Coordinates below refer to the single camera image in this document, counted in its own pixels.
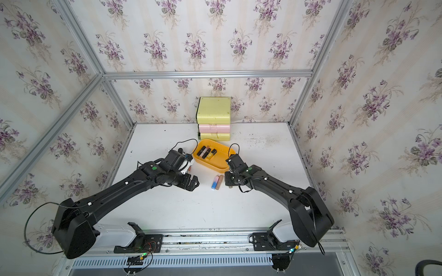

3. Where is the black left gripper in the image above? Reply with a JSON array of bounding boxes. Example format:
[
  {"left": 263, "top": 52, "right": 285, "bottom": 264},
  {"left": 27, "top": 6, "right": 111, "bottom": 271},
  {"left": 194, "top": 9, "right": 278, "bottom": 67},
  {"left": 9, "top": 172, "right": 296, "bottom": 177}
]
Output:
[{"left": 166, "top": 171, "right": 202, "bottom": 191}]

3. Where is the yellow storage tray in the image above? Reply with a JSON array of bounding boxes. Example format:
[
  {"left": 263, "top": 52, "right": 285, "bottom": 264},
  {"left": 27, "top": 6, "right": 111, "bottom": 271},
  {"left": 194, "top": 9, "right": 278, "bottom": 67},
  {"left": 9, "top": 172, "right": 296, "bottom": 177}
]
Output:
[{"left": 192, "top": 139, "right": 236, "bottom": 174}]

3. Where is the black lipstick tube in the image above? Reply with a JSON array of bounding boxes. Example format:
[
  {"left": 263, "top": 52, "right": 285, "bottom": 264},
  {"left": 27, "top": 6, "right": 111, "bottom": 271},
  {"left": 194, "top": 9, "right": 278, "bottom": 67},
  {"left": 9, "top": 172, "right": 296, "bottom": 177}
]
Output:
[{"left": 197, "top": 146, "right": 206, "bottom": 156}]

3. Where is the black gold square lipstick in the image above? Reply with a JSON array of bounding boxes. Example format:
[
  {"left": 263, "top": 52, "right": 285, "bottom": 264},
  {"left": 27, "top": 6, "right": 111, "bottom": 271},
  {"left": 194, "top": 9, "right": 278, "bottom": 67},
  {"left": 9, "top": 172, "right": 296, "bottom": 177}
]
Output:
[{"left": 206, "top": 149, "right": 218, "bottom": 160}]

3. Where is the pink lipstick tube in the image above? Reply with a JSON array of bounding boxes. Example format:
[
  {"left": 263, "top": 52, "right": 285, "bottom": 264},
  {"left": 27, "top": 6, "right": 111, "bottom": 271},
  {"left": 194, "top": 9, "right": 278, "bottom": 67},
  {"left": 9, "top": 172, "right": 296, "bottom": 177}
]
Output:
[{"left": 201, "top": 147, "right": 209, "bottom": 158}]

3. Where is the slim black lipstick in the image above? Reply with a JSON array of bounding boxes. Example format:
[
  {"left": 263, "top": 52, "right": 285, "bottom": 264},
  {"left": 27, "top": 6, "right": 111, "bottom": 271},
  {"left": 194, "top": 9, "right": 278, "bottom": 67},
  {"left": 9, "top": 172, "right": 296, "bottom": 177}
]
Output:
[{"left": 203, "top": 148, "right": 212, "bottom": 159}]

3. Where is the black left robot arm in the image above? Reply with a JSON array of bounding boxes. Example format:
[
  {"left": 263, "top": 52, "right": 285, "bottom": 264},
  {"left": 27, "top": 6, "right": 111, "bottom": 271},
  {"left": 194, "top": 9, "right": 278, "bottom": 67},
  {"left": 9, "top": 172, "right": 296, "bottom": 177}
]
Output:
[{"left": 51, "top": 161, "right": 199, "bottom": 259}]

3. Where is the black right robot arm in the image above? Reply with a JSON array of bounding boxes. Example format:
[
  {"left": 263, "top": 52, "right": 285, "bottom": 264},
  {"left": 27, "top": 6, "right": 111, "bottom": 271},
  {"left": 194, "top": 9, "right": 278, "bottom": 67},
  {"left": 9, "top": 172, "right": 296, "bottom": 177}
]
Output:
[{"left": 224, "top": 165, "right": 334, "bottom": 247}]

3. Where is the rose gold lipstick tube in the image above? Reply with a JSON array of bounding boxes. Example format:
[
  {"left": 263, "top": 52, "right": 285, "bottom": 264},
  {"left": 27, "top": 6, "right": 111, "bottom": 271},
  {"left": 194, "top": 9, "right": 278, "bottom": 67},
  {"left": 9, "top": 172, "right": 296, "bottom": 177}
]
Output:
[{"left": 215, "top": 175, "right": 224, "bottom": 190}]

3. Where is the blue lipstick tube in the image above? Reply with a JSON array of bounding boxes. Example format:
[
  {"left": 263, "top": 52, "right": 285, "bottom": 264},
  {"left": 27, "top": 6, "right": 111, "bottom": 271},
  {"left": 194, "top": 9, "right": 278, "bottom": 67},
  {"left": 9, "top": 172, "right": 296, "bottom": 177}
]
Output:
[{"left": 211, "top": 175, "right": 220, "bottom": 190}]

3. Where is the green pink drawer box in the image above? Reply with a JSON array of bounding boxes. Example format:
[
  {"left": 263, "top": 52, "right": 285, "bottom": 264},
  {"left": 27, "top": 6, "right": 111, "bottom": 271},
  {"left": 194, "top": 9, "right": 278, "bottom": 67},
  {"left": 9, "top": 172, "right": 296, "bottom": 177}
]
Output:
[{"left": 196, "top": 97, "right": 231, "bottom": 141}]

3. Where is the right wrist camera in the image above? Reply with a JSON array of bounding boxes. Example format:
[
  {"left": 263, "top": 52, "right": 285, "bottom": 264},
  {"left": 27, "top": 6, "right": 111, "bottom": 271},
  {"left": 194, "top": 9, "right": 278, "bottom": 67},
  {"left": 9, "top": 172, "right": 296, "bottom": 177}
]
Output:
[{"left": 226, "top": 154, "right": 244, "bottom": 171}]

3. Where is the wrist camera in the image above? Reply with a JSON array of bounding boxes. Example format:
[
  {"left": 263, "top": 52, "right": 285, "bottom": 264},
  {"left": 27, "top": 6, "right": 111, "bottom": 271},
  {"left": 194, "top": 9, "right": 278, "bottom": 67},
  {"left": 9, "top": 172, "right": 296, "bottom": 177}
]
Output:
[
  {"left": 165, "top": 148, "right": 193, "bottom": 174},
  {"left": 226, "top": 154, "right": 244, "bottom": 171}
]

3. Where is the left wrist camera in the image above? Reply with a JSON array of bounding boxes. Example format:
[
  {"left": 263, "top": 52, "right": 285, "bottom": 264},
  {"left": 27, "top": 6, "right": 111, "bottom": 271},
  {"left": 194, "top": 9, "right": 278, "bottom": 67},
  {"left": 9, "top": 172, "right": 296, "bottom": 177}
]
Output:
[{"left": 165, "top": 148, "right": 193, "bottom": 174}]

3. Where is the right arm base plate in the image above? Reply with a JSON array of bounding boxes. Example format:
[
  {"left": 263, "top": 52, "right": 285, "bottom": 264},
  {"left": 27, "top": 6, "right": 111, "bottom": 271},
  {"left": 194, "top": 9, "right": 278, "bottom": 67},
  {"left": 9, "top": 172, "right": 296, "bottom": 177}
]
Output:
[{"left": 248, "top": 220, "right": 300, "bottom": 253}]

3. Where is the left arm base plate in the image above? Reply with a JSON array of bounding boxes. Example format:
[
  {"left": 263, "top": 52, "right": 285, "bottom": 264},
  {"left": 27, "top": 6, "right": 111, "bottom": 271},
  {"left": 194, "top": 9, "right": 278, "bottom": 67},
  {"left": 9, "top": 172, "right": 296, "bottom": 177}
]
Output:
[{"left": 113, "top": 222, "right": 164, "bottom": 254}]

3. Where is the aluminium rail frame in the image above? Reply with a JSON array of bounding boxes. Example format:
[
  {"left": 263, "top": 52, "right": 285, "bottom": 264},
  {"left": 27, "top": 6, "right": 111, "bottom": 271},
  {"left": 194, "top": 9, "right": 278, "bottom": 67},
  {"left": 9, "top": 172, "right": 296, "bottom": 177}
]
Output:
[{"left": 53, "top": 229, "right": 360, "bottom": 276}]

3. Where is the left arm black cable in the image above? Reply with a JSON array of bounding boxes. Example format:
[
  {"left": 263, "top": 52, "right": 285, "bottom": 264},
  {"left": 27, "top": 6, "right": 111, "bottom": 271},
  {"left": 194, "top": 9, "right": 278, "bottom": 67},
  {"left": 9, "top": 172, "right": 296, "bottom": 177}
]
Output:
[{"left": 23, "top": 201, "right": 66, "bottom": 255}]

